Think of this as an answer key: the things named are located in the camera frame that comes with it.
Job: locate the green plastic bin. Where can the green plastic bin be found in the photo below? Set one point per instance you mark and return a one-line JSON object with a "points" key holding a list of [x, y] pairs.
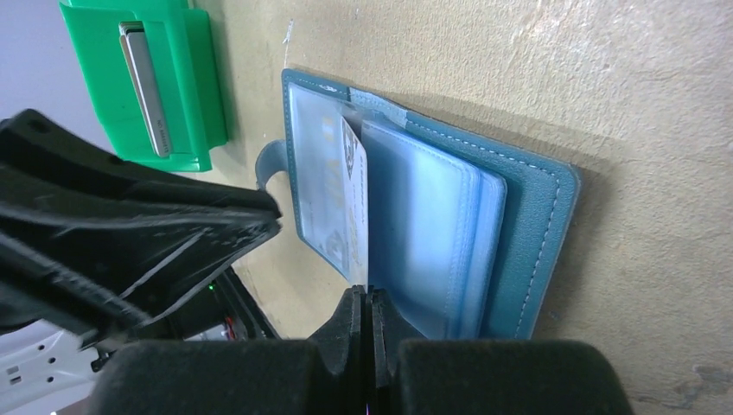
{"points": [[182, 49]]}

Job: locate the blue card holder wallet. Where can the blue card holder wallet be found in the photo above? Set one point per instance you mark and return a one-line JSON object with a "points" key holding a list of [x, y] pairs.
{"points": [[464, 231]]}

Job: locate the white credit card in bin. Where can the white credit card in bin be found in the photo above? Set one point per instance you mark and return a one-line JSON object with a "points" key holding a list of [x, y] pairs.
{"points": [[138, 59]]}

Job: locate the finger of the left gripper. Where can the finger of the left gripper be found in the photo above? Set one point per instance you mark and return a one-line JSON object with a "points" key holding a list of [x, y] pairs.
{"points": [[38, 147], [108, 277]]}

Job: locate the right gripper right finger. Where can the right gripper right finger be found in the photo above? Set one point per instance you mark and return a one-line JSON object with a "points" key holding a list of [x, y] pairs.
{"points": [[414, 375]]}

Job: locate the white printed credit card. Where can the white printed credit card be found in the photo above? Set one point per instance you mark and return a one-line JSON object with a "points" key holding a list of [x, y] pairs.
{"points": [[331, 171]]}

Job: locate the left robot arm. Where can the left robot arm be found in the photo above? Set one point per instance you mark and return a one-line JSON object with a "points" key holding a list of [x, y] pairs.
{"points": [[45, 368]]}

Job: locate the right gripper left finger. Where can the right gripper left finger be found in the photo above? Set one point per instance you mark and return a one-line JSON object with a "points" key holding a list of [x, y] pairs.
{"points": [[317, 375]]}

